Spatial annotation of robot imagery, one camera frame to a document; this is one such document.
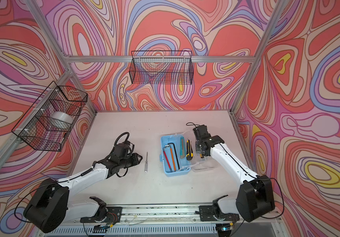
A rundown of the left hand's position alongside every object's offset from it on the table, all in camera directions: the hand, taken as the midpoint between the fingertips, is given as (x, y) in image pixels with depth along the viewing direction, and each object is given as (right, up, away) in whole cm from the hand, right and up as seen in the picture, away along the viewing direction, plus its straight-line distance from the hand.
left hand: (143, 156), depth 87 cm
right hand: (+37, +5, -3) cm, 38 cm away
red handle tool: (+14, -2, +6) cm, 15 cm away
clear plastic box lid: (+32, -2, -8) cm, 33 cm away
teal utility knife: (+24, +5, +1) cm, 24 cm away
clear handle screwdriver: (+1, -5, +3) cm, 6 cm away
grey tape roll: (-38, +22, -15) cm, 47 cm away
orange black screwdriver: (+18, -3, +6) cm, 19 cm away
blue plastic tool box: (+19, -1, +8) cm, 21 cm away
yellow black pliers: (+28, +4, 0) cm, 28 cm away
